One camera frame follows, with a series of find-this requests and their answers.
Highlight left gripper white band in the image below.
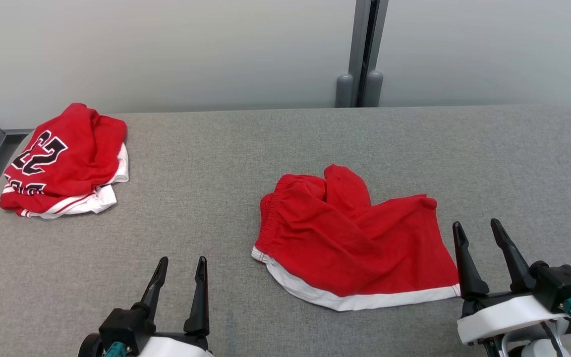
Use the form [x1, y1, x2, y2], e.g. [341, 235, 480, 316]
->
[137, 256, 215, 357]

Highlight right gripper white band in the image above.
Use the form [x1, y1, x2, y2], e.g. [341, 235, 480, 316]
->
[453, 218, 569, 346]

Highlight red shorts white hem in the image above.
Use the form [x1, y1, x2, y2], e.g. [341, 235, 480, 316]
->
[251, 164, 461, 312]

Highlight red basketball jersey white sleeves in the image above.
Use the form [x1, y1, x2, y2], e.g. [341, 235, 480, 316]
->
[0, 103, 130, 219]

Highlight grey fabric upholstered platform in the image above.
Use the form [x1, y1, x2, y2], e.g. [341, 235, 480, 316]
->
[0, 104, 571, 357]

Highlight grey cylindrical post bumper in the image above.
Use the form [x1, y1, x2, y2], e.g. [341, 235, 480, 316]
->
[364, 70, 384, 108]
[335, 73, 354, 108]

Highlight grey vertical wall post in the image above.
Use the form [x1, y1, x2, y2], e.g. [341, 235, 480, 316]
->
[347, 0, 389, 108]

